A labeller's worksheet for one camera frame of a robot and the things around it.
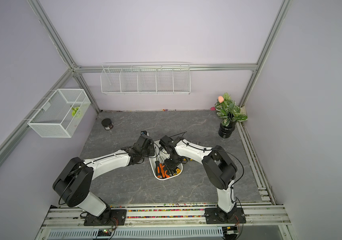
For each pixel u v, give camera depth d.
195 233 0.77
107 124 1.09
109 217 0.69
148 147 0.74
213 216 0.74
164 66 0.94
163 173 0.85
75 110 0.81
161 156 0.92
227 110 0.82
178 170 0.86
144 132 0.83
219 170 0.49
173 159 0.77
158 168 0.86
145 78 0.99
